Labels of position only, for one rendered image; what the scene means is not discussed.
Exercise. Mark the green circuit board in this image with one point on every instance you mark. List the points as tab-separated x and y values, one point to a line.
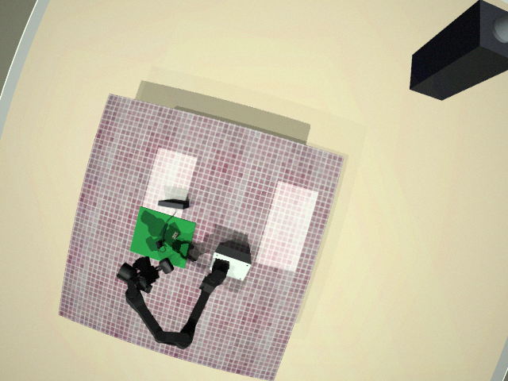
176	236

